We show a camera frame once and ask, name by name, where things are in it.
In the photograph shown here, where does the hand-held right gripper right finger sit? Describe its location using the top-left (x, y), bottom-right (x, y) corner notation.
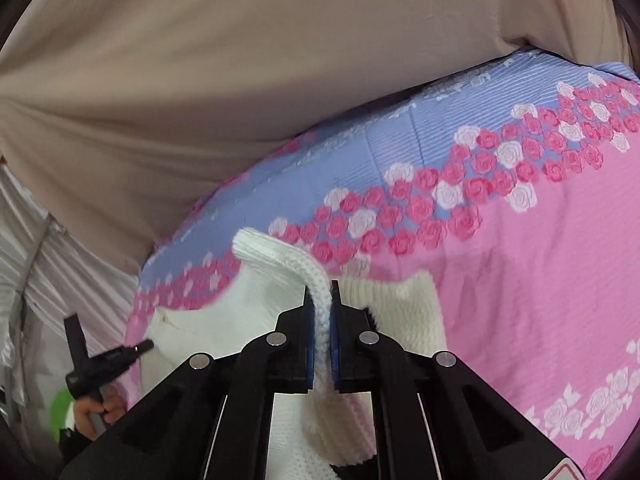
top-left (329, 280), bottom-right (587, 480)

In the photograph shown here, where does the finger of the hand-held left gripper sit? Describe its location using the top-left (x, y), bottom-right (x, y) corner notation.
top-left (63, 313), bottom-right (89, 367)
top-left (85, 338), bottom-right (155, 368)

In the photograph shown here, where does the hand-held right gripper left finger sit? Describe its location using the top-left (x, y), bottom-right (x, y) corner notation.
top-left (60, 284), bottom-right (317, 480)

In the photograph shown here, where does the white knit sweater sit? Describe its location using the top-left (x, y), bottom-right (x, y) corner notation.
top-left (140, 227), bottom-right (448, 480)

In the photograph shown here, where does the person's left hand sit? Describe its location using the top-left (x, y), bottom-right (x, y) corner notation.
top-left (74, 384), bottom-right (127, 439)

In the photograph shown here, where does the white pleated curtain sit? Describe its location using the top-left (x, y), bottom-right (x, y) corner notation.
top-left (0, 160), bottom-right (142, 413)

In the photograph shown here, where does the pink floral bed sheet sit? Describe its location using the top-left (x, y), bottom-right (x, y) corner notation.
top-left (122, 47), bottom-right (640, 480)

